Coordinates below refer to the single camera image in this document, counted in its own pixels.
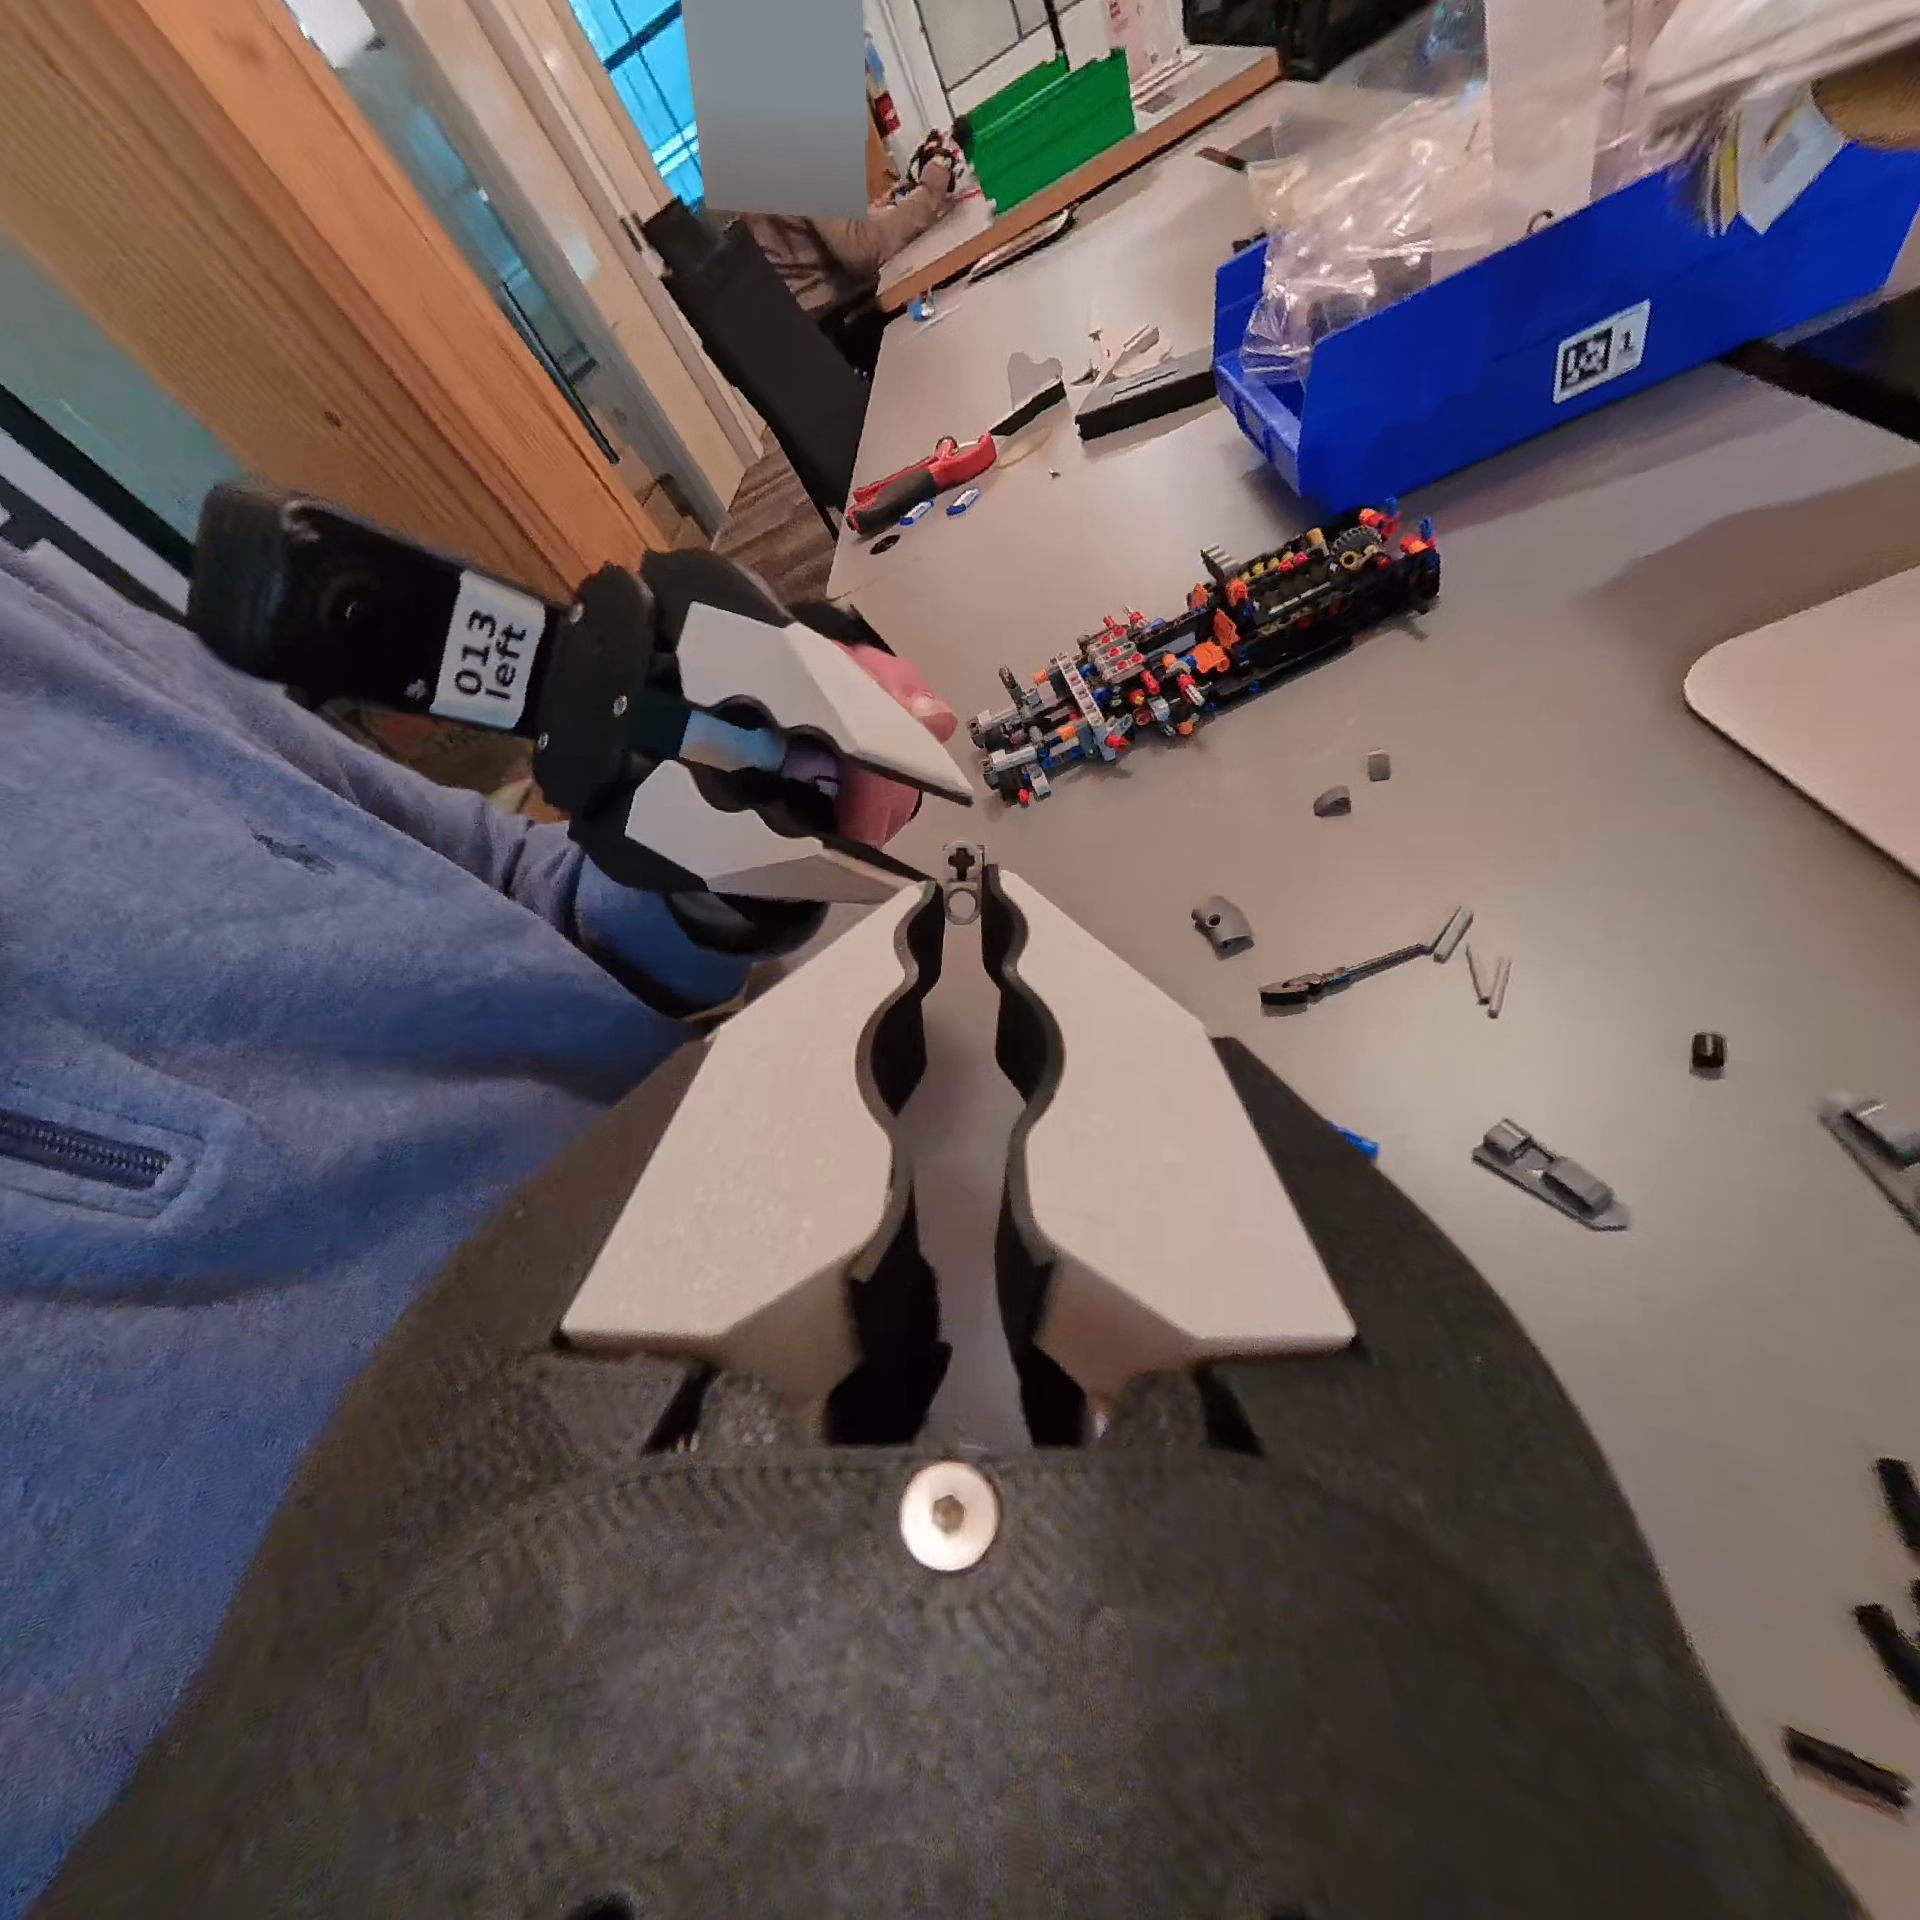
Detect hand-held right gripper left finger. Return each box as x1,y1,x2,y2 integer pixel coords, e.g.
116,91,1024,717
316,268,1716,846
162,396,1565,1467
560,877,951,1443

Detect person's left forearm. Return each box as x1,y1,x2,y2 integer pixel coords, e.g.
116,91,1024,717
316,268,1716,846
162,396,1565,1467
502,809,761,1023

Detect tan board with white sheet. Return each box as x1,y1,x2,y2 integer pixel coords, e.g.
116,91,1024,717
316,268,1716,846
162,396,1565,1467
1641,0,1920,159

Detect beige mat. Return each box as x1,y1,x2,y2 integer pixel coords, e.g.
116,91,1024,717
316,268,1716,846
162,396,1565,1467
1683,565,1920,882

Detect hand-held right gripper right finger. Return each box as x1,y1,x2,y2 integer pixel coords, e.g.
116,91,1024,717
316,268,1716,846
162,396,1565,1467
975,869,1358,1443

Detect grey lego plate assembly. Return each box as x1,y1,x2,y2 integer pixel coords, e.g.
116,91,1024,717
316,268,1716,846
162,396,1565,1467
1820,1095,1920,1232

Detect clear plastic bags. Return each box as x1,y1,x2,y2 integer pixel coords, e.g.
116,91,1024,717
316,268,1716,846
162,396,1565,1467
1246,0,1667,377

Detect green plastic bin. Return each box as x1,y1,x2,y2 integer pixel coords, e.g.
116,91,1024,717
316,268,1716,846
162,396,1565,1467
961,46,1137,216

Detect red-handled pliers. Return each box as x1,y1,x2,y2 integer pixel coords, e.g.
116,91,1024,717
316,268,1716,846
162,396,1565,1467
843,432,999,535

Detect blue plastic bin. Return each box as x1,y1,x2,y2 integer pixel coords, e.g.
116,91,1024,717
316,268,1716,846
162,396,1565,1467
1212,111,1920,514

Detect lego car chassis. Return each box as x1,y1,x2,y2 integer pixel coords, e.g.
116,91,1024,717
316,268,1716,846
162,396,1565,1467
969,501,1444,807

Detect person's blue sweater torso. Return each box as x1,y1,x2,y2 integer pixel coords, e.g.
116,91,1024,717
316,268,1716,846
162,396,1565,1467
0,531,709,1915

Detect black chair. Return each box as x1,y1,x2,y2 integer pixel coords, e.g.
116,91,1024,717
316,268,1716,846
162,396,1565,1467
642,198,888,517

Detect person's left hand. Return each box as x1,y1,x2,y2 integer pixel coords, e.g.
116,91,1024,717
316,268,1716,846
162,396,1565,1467
818,644,965,851

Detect grey lego clip assembly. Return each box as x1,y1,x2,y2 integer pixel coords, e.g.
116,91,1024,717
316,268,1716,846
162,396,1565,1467
1474,1116,1631,1232

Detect black lego lever with axle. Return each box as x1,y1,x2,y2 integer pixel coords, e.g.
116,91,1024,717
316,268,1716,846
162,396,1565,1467
1259,942,1436,1006

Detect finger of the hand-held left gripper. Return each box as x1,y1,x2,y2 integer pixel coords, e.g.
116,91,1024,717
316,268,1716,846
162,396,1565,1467
667,605,981,807
619,749,934,909

